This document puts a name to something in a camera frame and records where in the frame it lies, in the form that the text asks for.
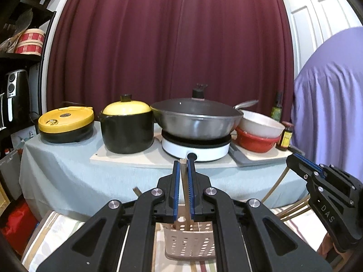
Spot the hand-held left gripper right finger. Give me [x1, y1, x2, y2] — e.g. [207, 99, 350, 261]
[189, 159, 332, 272]

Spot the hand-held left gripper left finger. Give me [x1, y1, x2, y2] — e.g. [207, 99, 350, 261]
[36, 160, 180, 272]

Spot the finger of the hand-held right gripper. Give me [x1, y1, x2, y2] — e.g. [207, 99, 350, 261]
[286, 152, 324, 182]

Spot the person's right hand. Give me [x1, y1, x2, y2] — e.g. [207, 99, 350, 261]
[316, 232, 351, 265]

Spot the brown sauce jar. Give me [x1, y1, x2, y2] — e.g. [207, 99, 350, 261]
[276, 121, 294, 151]

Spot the white induction cooker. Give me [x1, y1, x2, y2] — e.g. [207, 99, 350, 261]
[161, 132, 233, 163]

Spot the grey tray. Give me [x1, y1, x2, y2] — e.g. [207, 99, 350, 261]
[229, 143, 296, 165]

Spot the red colander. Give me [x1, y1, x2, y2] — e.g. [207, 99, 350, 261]
[234, 127, 281, 152]

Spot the beige board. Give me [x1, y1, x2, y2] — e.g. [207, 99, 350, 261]
[90, 144, 236, 165]

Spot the white bowl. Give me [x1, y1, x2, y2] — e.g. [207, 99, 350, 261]
[237, 109, 285, 139]

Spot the dark green oil bottle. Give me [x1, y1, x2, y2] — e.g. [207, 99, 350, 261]
[270, 91, 284, 122]

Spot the steel wok with lid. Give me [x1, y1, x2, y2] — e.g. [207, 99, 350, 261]
[150, 83, 259, 141]

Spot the purple cloth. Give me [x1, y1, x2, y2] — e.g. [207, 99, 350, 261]
[290, 27, 363, 174]

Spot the black pot with yellow lid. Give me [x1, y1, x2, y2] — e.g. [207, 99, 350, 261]
[98, 94, 155, 154]

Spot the grey-blue table cloth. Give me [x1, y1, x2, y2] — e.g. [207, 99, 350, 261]
[19, 120, 310, 214]

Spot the yellow-lidded black electric cooker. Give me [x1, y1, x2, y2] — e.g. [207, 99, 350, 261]
[38, 105, 95, 144]

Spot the maroon curtain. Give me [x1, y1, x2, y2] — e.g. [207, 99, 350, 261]
[46, 0, 294, 114]

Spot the white door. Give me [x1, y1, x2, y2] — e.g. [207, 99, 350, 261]
[280, 0, 363, 78]

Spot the red bag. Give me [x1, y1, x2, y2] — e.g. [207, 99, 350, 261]
[0, 201, 39, 248]

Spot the grey plastic bag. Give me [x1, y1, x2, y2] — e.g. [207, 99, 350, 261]
[0, 150, 24, 202]

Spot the black air fryer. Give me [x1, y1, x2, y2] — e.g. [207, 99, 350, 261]
[0, 69, 30, 129]

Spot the black shelf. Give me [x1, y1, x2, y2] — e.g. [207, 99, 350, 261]
[0, 0, 58, 159]

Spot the red striped round box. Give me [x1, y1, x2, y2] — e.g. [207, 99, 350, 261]
[21, 28, 46, 45]
[14, 41, 45, 55]

